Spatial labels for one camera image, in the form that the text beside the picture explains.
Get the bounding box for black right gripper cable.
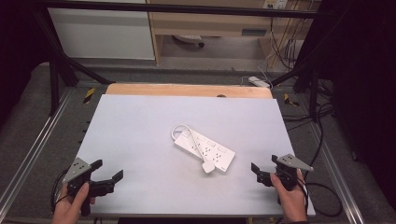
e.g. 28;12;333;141
297;174;344;218

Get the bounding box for wooden table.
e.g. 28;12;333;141
105;82;274;100

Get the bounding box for white plug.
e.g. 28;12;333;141
201;160;217;175

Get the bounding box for white power cord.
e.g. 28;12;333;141
170;123;209;164

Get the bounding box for yellow black floor tape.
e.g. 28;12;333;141
82;87;96;105
283;92;301;107

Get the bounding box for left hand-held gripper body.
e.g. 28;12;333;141
62;157;117;217

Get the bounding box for black curtain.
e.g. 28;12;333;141
0;0;52;125
303;0;396;213

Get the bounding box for white wall outlet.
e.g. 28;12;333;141
262;0;290;10

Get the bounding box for hanging cable bundle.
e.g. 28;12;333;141
267;17;302;70

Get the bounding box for white table mat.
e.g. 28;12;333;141
75;94;317;218

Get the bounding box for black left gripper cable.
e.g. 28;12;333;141
49;167;71;215

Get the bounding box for black horizontal frame bar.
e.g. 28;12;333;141
38;0;320;21

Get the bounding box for white cabinet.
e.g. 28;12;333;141
47;0;156;61

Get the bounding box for black metal stand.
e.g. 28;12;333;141
270;52;323;123
32;7;117;117

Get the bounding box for person's right hand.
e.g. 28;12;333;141
269;169;310;224

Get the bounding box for black floor cables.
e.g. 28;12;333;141
281;78;339;183

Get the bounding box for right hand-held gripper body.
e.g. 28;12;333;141
263;153;315;192

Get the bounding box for wooden desk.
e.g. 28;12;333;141
145;0;322;67

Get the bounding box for aluminium rail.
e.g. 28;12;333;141
307;122;366;224
0;88;76;216

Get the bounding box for white floor power strip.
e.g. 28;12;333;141
247;76;272;89

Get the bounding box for person's left hand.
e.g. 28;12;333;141
50;181;97;224

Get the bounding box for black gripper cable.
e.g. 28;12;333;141
49;167;71;215
297;174;344;218

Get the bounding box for chair wheel base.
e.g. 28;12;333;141
172;34;205;49

